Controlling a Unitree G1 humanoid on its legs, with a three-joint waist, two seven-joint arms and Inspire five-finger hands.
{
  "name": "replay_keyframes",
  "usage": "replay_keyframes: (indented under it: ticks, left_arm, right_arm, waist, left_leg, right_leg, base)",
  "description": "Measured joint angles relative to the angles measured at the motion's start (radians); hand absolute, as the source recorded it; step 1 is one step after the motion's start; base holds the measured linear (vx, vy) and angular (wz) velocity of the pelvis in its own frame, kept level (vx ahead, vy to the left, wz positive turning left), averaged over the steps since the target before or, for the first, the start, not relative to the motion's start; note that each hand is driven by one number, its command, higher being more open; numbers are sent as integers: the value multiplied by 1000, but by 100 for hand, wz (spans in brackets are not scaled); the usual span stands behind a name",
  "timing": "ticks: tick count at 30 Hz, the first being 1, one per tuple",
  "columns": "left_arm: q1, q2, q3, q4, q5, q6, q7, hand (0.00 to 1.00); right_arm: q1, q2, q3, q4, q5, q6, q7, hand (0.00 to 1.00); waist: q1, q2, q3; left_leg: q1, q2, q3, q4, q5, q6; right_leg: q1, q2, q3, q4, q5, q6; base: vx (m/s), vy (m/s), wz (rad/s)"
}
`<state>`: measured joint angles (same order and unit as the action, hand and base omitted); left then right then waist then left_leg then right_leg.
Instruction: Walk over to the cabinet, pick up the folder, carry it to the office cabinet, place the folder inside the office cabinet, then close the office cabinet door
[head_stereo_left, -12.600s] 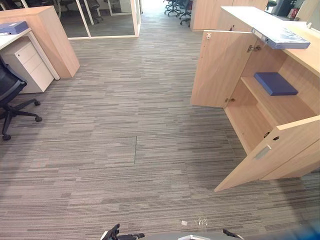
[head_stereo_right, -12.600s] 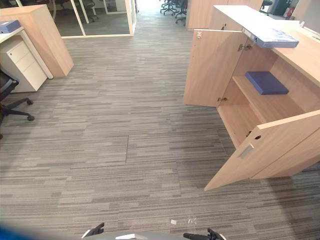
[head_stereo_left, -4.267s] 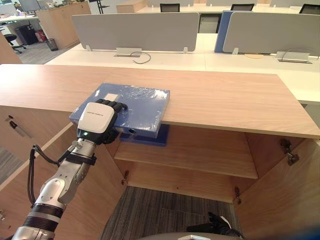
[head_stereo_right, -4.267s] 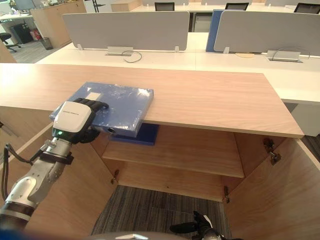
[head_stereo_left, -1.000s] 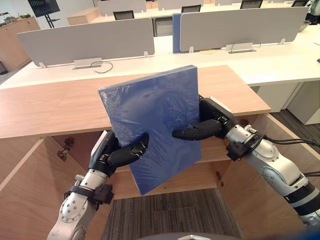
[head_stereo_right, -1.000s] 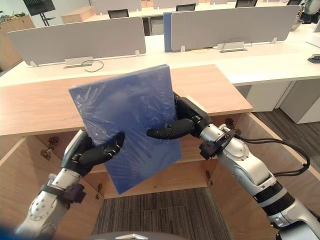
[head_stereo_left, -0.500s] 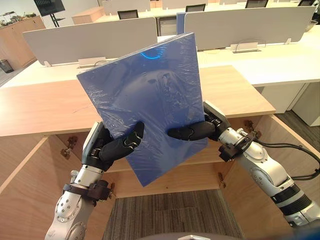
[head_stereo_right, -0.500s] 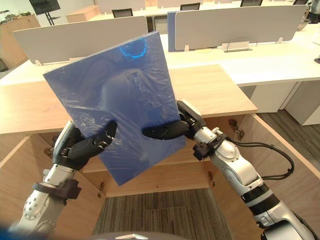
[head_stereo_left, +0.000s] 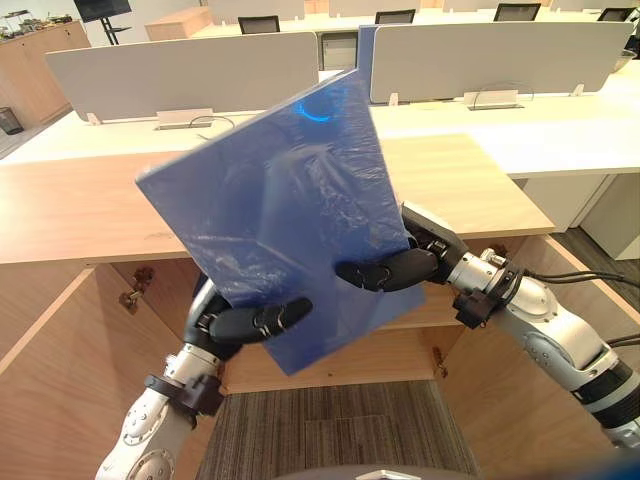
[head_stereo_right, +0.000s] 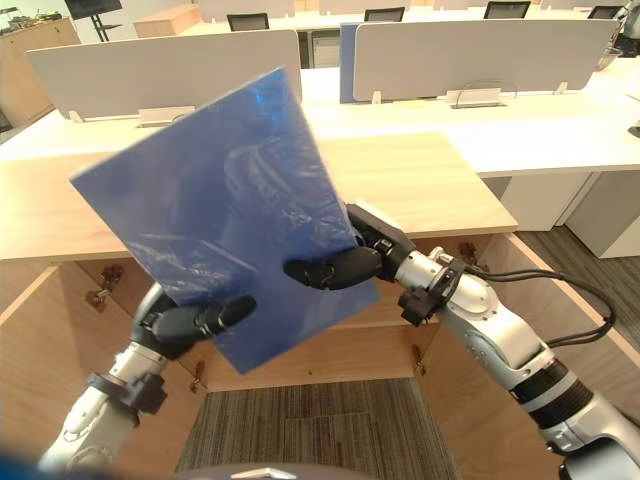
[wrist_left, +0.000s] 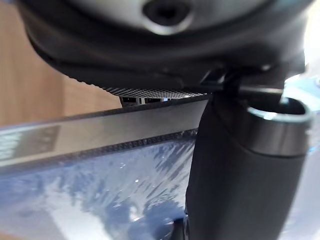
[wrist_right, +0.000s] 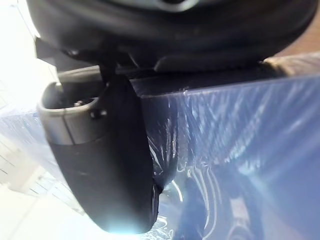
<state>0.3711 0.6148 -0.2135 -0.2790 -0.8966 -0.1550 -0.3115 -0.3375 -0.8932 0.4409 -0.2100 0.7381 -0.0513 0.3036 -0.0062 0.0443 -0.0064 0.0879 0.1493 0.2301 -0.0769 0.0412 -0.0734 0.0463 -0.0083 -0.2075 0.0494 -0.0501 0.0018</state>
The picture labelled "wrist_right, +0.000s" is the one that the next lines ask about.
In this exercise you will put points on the blue plastic folder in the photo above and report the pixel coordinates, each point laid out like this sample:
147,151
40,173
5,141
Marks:
237,150

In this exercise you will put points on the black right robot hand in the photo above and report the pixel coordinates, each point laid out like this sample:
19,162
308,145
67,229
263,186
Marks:
107,162

